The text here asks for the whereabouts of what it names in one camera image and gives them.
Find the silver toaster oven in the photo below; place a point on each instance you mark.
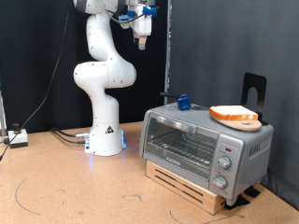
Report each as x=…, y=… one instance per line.
x=258, y=161

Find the vertical aluminium frame pole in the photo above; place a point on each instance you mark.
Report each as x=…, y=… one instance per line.
x=168, y=46

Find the slatted wooden block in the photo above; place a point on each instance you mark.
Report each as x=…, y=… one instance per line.
x=174, y=183

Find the white bread slice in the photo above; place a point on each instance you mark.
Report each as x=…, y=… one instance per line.
x=232, y=112

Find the black tape patch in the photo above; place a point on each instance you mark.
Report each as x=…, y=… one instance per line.
x=252, y=191

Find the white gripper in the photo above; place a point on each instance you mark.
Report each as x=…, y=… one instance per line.
x=142, y=26

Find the black backdrop curtain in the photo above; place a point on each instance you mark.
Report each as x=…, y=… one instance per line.
x=31, y=46

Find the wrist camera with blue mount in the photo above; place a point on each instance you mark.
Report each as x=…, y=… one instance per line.
x=124, y=19

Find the grey backdrop curtain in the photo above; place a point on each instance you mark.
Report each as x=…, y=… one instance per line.
x=218, y=46

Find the thin metal pole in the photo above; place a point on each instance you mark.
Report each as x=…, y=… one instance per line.
x=2, y=115

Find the silver oven knob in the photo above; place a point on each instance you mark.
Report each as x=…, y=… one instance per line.
x=224, y=162
x=220, y=182

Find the oval wooden cutting board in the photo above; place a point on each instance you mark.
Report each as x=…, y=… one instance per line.
x=246, y=126

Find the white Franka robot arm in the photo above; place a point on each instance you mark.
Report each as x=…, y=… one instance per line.
x=106, y=124

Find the black metal bookend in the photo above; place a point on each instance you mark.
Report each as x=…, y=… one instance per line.
x=249, y=82

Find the white emergency stop box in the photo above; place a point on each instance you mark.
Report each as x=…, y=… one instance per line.
x=18, y=137

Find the red indicator light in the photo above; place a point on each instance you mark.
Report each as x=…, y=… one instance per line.
x=228, y=150

